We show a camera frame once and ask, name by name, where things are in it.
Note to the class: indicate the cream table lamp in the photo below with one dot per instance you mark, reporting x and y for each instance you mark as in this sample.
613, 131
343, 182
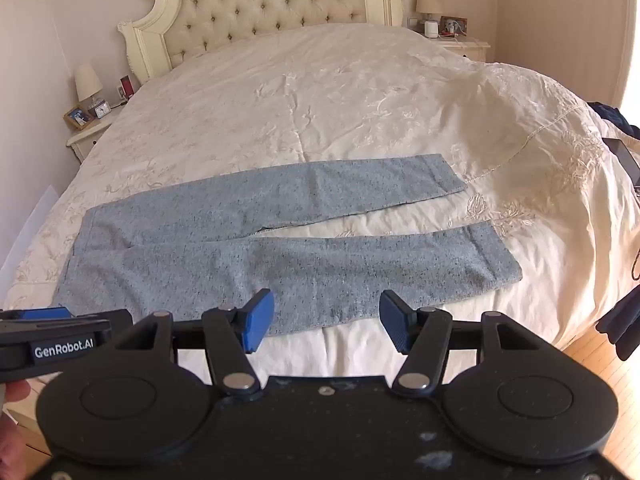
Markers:
429, 8
87, 83

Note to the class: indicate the right cream table lamp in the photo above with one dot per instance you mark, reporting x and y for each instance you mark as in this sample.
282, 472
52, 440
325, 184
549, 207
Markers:
429, 8

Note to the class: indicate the cream tufted headboard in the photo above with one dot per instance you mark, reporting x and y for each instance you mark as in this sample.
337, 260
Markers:
176, 30

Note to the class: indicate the black tablet device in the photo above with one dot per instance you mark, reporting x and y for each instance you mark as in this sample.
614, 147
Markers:
618, 148

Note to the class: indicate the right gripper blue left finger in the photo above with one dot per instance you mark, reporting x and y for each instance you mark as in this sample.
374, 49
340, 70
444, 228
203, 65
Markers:
230, 335

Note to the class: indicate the right red photo frame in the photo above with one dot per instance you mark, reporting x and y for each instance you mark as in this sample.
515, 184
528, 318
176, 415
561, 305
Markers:
452, 26

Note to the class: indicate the wooden photo frame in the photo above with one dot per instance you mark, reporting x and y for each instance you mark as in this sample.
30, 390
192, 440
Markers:
79, 118

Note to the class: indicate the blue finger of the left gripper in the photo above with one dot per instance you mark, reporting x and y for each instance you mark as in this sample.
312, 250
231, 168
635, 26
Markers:
50, 313

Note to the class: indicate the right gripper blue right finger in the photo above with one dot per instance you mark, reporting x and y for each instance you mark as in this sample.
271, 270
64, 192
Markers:
423, 337

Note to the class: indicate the person's left hand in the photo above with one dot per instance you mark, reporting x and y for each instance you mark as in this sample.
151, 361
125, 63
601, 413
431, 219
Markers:
12, 444

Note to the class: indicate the right cream nightstand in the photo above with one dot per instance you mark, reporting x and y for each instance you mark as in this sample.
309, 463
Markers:
468, 47

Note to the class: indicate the cream embroidered bedspread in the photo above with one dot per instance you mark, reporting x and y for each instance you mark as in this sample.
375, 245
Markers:
532, 154

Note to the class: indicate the grey-blue speckled pants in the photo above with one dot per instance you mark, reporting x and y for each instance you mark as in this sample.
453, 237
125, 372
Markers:
216, 242

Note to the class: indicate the left cream table lamp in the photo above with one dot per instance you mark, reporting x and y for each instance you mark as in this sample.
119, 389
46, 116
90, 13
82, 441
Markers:
87, 83

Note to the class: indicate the small white alarm clock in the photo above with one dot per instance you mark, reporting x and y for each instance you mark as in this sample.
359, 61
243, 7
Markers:
100, 109

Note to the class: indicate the left cream nightstand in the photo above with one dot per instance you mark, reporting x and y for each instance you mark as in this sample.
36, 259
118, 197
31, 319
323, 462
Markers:
83, 142

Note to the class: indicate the dark blue clothing pile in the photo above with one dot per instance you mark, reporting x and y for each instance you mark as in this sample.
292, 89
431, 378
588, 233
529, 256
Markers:
613, 114

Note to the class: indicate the white cylindrical jar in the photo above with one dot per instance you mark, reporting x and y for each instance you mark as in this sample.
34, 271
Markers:
431, 29

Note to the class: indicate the cream nightstand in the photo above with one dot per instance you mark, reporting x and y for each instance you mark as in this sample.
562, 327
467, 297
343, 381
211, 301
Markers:
468, 47
83, 142

